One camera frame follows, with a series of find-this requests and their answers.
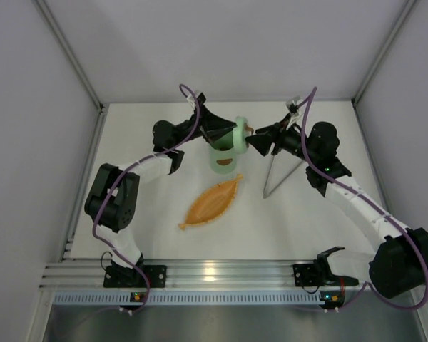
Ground green round lid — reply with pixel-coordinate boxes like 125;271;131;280
232;116;254;155

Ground metal tongs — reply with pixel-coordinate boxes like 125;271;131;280
262;155;303;200

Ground orange boat-shaped woven tray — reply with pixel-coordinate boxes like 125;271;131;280
178;173;243;230

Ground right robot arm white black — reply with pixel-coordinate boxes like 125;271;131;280
246;122;428;299

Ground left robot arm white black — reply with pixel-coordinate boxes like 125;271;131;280
84;105;236;278

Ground green cylindrical lunch container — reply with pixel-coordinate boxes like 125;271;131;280
209;142;237;175

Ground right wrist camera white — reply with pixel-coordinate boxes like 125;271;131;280
285;96;301;122

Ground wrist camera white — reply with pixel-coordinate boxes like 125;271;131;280
186;91;206;107
285;96;301;122

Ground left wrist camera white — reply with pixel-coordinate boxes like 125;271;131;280
186;91;206;107

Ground left aluminium frame post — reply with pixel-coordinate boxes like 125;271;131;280
34;0;106;222

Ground aluminium frame post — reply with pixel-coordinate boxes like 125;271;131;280
351;0;419;109
34;0;106;222

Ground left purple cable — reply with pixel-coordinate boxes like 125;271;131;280
92;83;204;314

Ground purple cable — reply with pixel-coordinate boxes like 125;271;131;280
92;83;204;314
295;86;428;310

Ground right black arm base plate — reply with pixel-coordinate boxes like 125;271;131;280
292;263;329;287

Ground aluminium mounting rail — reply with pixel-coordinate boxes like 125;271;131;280
39;231;428;291

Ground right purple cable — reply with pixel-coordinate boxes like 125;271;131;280
295;86;428;310

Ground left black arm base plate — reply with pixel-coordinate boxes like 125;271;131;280
103;264;167;289

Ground right aluminium frame post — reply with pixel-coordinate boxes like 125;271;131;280
351;0;419;109

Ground slotted grey cable duct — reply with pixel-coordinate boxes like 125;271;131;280
53;290;327;306

